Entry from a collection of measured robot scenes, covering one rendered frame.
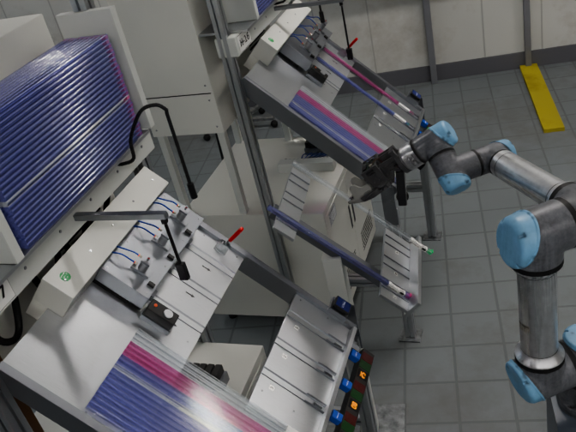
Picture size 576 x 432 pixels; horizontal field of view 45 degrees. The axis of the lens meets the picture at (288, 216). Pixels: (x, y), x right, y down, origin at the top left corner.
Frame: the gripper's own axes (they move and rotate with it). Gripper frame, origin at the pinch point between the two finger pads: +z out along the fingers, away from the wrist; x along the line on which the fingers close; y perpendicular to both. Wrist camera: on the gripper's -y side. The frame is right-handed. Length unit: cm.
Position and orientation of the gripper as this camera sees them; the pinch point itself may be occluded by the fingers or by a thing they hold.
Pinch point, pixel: (353, 201)
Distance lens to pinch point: 203.6
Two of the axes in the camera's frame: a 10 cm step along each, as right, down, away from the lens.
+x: -1.6, 5.5, -8.2
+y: -6.6, -6.8, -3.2
